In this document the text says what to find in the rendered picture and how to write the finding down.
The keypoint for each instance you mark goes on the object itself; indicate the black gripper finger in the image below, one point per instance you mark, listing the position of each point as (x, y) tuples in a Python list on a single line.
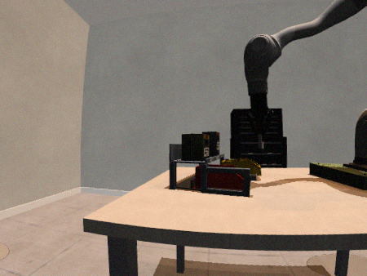
[(262, 128), (257, 128)]

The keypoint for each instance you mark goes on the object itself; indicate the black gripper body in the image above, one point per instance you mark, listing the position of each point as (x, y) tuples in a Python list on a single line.
[(259, 101)]

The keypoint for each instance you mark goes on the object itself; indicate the red bin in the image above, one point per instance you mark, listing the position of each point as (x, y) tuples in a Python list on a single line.
[(219, 180)]

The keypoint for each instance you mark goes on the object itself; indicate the yellow bin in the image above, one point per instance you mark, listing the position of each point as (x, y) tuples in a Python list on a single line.
[(241, 163)]

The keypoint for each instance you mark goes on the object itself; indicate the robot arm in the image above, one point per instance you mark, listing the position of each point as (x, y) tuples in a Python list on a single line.
[(260, 54)]

